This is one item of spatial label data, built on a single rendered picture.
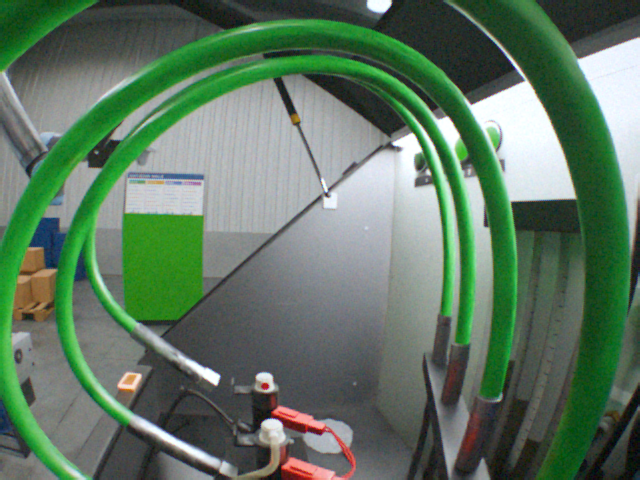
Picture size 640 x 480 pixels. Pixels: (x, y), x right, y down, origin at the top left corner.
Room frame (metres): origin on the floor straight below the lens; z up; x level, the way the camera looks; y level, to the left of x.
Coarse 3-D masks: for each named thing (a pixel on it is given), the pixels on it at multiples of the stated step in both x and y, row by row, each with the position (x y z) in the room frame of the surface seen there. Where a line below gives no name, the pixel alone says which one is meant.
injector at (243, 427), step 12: (252, 384) 0.27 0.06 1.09; (276, 384) 0.28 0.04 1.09; (252, 396) 0.26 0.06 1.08; (264, 396) 0.26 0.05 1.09; (276, 396) 0.27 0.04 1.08; (252, 408) 0.26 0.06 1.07; (264, 408) 0.26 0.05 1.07; (276, 408) 0.27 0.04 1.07; (240, 420) 0.26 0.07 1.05; (252, 420) 0.27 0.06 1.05; (264, 420) 0.26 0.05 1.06; (240, 432) 0.26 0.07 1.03; (252, 432) 0.26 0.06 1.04
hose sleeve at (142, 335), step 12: (132, 336) 0.24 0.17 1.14; (144, 336) 0.24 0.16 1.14; (156, 336) 0.25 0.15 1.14; (156, 348) 0.24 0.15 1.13; (168, 348) 0.25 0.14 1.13; (168, 360) 0.24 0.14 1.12; (180, 360) 0.25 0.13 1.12; (192, 360) 0.26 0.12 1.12; (180, 372) 0.25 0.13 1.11; (192, 372) 0.25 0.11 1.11
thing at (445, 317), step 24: (216, 72) 0.26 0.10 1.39; (384, 96) 0.29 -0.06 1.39; (144, 120) 0.24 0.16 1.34; (408, 120) 0.30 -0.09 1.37; (120, 144) 0.23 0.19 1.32; (432, 168) 0.31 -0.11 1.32; (96, 216) 0.23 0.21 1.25; (96, 264) 0.23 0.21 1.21; (96, 288) 0.23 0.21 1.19; (120, 312) 0.24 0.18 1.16
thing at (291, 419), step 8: (280, 408) 0.26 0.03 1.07; (272, 416) 0.26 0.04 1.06; (280, 416) 0.25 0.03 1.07; (288, 416) 0.25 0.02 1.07; (296, 416) 0.25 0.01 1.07; (304, 416) 0.26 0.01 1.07; (288, 424) 0.25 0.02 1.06; (296, 424) 0.25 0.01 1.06; (304, 424) 0.24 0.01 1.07; (312, 424) 0.25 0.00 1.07; (320, 424) 0.25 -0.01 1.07; (304, 432) 0.24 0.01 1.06; (312, 432) 0.24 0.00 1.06; (320, 432) 0.24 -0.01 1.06
